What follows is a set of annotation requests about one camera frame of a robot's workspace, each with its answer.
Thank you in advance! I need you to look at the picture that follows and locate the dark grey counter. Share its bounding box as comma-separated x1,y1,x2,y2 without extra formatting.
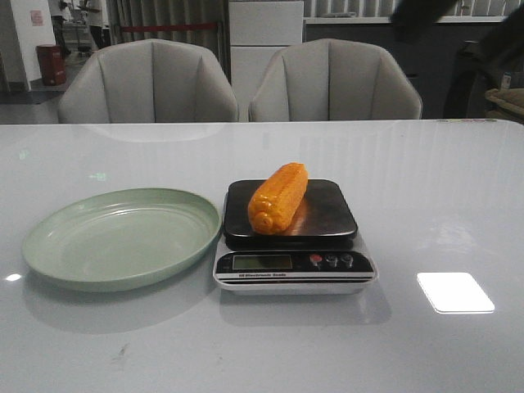
303,15,524,120

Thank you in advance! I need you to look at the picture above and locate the black silver kitchen scale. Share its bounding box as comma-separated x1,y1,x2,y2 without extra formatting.
213,179,378,295

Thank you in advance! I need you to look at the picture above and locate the red barrier belt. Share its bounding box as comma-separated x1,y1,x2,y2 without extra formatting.
120,22,219,33

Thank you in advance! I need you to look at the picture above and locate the right grey upholstered chair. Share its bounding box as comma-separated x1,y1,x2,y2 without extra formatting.
248,38,422,122

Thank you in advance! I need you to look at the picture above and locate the light green plate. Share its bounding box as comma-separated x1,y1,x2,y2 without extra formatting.
22,188,221,292

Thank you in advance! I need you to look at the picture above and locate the person in black trousers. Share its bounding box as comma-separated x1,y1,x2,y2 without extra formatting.
80,0,111,49

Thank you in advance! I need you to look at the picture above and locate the left grey upholstered chair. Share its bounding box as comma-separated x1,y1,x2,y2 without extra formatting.
57,38,238,124

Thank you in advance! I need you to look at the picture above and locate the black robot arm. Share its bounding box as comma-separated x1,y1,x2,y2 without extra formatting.
389,1,523,78

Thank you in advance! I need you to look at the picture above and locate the orange corn cob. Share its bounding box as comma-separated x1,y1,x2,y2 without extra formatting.
247,162,309,235

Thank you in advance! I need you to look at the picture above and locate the grey upholstered chair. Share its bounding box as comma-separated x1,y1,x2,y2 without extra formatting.
248,38,422,122
57,38,238,124

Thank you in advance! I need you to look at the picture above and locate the beige cushion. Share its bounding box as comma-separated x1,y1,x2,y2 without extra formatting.
485,88,524,124

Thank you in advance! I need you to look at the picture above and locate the dark glossy appliance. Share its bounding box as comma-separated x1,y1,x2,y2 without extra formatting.
443,40,524,120

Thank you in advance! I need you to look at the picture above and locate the white cabinet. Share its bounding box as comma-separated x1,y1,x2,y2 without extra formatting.
228,1,304,122

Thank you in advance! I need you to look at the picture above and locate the red trash bin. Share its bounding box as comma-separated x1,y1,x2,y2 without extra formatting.
36,44,66,86

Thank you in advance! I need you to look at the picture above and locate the pink wall notice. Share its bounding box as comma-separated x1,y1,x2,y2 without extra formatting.
30,10,43,26

